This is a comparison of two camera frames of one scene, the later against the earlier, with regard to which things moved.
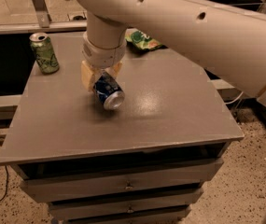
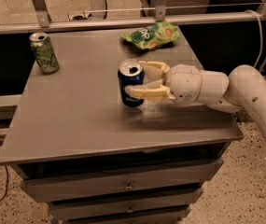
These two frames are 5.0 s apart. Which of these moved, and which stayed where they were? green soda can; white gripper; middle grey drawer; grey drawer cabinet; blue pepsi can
Moved: blue pepsi can; white gripper
Stayed: green soda can; middle grey drawer; grey drawer cabinet
